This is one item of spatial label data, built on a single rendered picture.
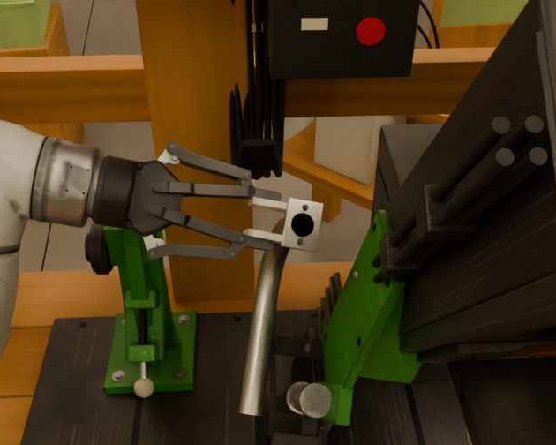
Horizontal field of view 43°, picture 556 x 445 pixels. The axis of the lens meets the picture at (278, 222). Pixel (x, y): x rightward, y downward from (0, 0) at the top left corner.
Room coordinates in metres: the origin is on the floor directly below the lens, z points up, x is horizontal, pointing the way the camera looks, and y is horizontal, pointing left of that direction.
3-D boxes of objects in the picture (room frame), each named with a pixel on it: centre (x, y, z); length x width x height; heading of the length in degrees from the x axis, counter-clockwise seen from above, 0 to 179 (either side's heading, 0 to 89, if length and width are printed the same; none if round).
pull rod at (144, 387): (0.64, 0.19, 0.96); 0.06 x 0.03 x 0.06; 3
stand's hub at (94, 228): (0.73, 0.24, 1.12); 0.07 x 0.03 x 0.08; 3
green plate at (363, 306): (0.56, -0.12, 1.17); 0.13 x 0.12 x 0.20; 93
